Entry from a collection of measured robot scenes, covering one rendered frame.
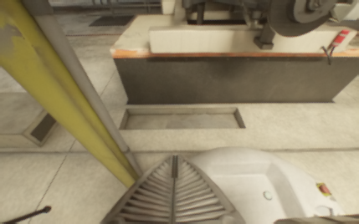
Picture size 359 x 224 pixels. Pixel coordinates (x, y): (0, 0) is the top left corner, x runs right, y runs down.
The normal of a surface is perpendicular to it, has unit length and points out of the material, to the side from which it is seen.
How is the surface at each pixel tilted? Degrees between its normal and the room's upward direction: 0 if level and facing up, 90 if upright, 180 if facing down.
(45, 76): 90
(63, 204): 0
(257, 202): 0
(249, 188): 1
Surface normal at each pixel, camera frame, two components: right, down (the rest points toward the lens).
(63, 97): 0.01, 0.73
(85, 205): 0.00, -0.68
